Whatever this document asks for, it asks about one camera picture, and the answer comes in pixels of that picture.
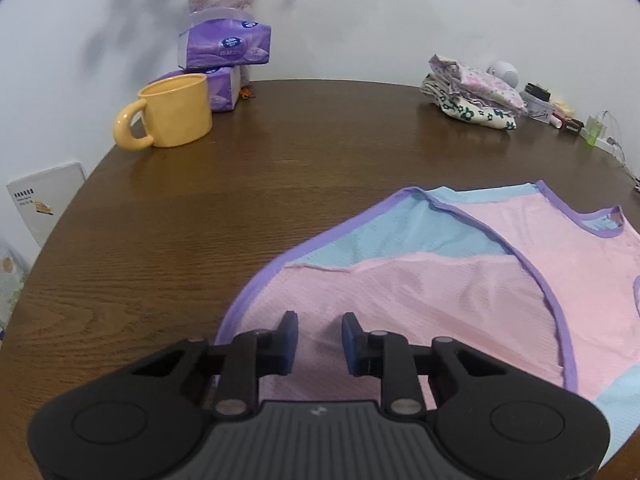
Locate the green translucent bottle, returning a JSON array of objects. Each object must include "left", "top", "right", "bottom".
[{"left": 582, "top": 115, "right": 608, "bottom": 146}]

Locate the bundle of light cables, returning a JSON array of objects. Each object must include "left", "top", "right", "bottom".
[{"left": 600, "top": 110, "right": 640, "bottom": 193}]

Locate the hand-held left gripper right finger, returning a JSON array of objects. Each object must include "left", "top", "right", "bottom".
[{"left": 341, "top": 312, "right": 506, "bottom": 417}]

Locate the white box on floor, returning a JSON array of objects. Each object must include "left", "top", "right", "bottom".
[{"left": 6, "top": 161, "right": 86, "bottom": 248}]

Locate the white round device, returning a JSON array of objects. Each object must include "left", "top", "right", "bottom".
[{"left": 486, "top": 60, "right": 518, "bottom": 88}]

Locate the yellow mug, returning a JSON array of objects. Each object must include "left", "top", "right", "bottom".
[{"left": 112, "top": 73, "right": 214, "bottom": 152}]

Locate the pink and blue mesh vest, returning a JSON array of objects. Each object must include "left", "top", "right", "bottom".
[{"left": 214, "top": 179, "right": 640, "bottom": 466}]

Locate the folded pink floral cloth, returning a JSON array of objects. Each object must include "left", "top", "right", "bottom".
[{"left": 428, "top": 54, "right": 528, "bottom": 115}]

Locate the clear plastic container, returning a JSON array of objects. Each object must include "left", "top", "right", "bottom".
[{"left": 525, "top": 92, "right": 555, "bottom": 121}]

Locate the purple tissue pack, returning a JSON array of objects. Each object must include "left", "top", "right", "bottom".
[
  {"left": 155, "top": 65, "right": 242, "bottom": 113},
  {"left": 177, "top": 19, "right": 273, "bottom": 71}
]

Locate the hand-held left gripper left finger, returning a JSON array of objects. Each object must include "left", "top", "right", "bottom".
[{"left": 131, "top": 311, "right": 300, "bottom": 419}]

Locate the patterned plastic bag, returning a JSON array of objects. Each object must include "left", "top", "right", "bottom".
[{"left": 0, "top": 240, "right": 31, "bottom": 331}]

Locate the white power strip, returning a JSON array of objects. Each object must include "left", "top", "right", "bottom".
[{"left": 580, "top": 127, "right": 623, "bottom": 156}]

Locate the folded green floral cloth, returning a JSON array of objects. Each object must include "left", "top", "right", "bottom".
[{"left": 420, "top": 74, "right": 518, "bottom": 132}]

